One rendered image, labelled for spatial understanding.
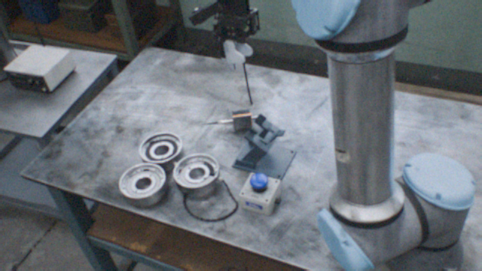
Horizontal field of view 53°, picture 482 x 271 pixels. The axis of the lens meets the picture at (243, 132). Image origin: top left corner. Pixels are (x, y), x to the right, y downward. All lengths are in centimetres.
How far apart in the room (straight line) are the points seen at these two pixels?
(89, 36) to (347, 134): 243
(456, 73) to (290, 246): 186
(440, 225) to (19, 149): 192
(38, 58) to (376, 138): 139
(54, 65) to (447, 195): 135
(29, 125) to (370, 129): 124
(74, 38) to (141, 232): 179
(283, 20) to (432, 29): 78
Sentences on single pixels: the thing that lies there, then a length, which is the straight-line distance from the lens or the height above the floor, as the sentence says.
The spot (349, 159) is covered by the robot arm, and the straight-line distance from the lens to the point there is 70.
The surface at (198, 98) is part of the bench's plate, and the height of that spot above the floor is 80.
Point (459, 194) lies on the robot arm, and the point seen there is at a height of 103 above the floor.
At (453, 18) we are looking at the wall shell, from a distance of 255.
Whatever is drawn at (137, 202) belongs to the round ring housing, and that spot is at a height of 83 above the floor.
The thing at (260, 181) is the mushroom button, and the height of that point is 87.
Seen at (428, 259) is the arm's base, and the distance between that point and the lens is 95.
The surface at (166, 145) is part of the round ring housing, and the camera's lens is 122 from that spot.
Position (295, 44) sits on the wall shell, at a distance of 283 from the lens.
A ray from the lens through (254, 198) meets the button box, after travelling 104.
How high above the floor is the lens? 165
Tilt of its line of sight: 43 degrees down
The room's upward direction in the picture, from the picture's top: 8 degrees counter-clockwise
